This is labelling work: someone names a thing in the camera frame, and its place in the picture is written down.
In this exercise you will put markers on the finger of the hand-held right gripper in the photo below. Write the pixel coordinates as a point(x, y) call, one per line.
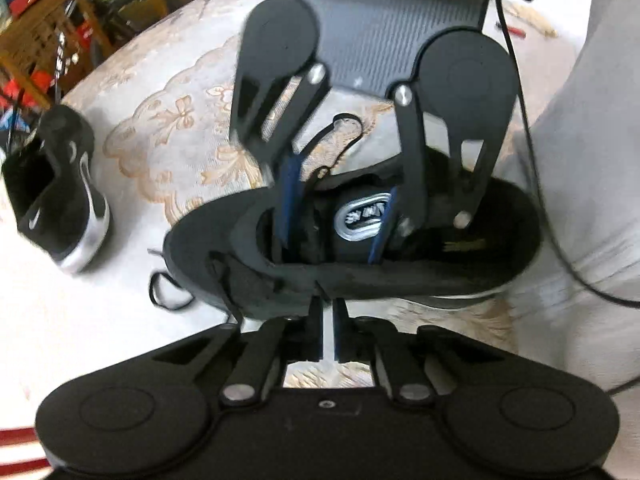
point(290, 200)
point(384, 227)

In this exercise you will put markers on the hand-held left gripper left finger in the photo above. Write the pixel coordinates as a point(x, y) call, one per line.
point(316, 330)

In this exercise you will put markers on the person's right forearm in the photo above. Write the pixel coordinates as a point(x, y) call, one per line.
point(600, 160)

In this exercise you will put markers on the bundle of wooden sticks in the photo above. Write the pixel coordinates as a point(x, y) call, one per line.
point(535, 17)

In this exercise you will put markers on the black shoelace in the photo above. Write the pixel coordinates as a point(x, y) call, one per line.
point(320, 136)

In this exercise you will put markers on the beige lace tablecloth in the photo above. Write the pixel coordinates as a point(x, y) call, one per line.
point(150, 85)

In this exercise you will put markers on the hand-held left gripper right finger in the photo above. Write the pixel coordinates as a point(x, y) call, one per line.
point(339, 330)

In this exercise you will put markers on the black silver sneaker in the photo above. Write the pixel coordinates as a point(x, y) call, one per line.
point(55, 200)
point(350, 280)

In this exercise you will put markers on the red wooden chair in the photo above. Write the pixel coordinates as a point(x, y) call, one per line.
point(15, 435)

